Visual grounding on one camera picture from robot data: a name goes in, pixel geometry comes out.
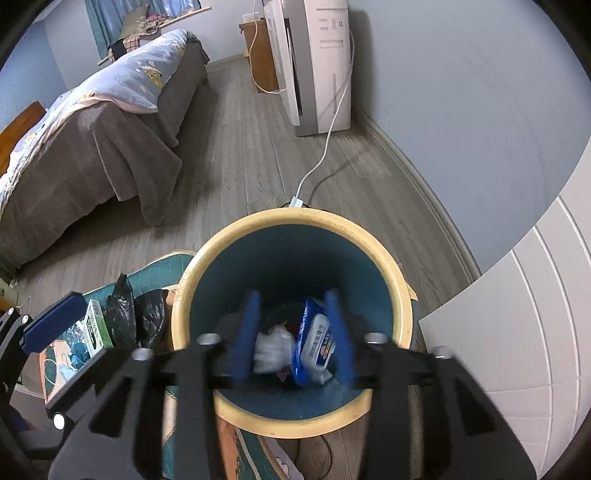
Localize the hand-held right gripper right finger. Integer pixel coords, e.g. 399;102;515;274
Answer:
324;289;539;480

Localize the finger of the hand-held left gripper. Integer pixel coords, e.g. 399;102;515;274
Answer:
0;292;88;393
45;348;116;432

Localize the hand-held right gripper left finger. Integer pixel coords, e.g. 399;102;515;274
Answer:
48;290;264;480

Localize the blue wet wipes packet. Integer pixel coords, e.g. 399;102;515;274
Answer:
292;296;338;387

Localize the yellow and teal trash bin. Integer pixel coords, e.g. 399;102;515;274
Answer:
170;208;415;437

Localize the white crumpled plastic bag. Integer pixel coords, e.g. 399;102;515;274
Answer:
253;324;296;374

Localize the green and white box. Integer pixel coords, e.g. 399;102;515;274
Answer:
82;299;115;358

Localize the black plastic bag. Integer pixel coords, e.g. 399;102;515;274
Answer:
105;273;138;349
135;290;168;349

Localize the patterned teal and beige rug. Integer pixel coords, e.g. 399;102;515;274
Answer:
44;250;324;480

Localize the white panelled wardrobe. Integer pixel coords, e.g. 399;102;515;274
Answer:
418;138;591;480

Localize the wooden headboard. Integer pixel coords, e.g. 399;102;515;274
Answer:
0;102;47;176

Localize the printed light blue quilt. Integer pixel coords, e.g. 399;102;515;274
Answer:
0;28;190;208

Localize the white air purifier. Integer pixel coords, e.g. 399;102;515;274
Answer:
263;0;354;138

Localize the wooden cabinet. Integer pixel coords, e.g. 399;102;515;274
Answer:
239;17;281;92

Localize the pile of clothes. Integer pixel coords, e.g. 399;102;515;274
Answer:
107;4;174;63

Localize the blue curtain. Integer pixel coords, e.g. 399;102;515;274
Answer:
85;0;204;54

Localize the white power cable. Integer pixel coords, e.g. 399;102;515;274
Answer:
295;28;356;201

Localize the thin white cable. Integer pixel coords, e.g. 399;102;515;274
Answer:
248;0;282;95

